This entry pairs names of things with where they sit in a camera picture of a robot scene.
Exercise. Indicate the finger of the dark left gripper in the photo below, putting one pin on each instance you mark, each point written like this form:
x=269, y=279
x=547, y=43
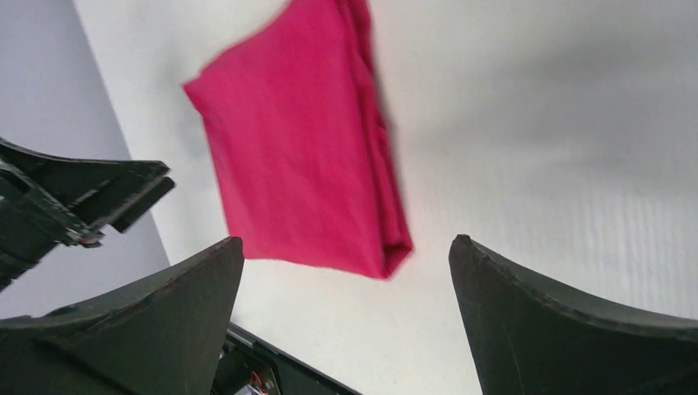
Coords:
x=71, y=200

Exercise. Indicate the magenta t shirt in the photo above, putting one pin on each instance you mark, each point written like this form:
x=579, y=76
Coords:
x=300, y=148

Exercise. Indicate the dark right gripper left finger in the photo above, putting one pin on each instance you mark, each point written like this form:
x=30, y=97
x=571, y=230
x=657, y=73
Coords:
x=162, y=334

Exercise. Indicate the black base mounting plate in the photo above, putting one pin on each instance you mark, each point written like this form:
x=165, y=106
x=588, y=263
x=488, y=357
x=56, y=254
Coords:
x=250, y=365

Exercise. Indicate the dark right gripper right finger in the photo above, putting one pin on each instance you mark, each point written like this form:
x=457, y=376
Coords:
x=531, y=334

